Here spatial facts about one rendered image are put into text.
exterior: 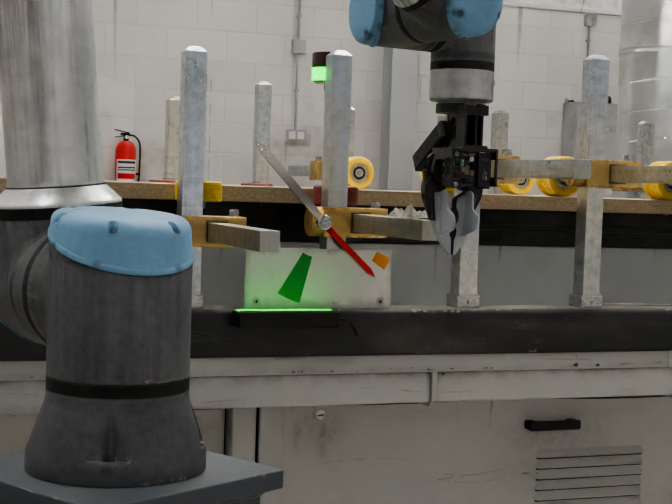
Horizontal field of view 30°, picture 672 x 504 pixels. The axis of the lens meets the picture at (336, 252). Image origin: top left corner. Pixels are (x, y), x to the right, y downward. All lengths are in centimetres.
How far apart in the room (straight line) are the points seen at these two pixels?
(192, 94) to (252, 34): 751
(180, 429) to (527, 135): 915
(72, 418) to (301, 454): 116
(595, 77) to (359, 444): 82
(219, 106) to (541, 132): 270
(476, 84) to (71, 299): 71
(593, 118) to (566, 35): 826
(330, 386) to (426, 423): 38
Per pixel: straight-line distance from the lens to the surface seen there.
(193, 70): 204
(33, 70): 145
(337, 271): 211
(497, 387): 230
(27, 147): 145
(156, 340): 128
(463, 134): 173
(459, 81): 174
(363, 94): 979
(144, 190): 218
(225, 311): 204
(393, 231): 195
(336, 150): 211
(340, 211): 211
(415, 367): 221
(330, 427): 242
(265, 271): 207
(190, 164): 204
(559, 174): 200
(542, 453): 263
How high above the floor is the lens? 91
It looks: 3 degrees down
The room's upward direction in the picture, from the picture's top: 2 degrees clockwise
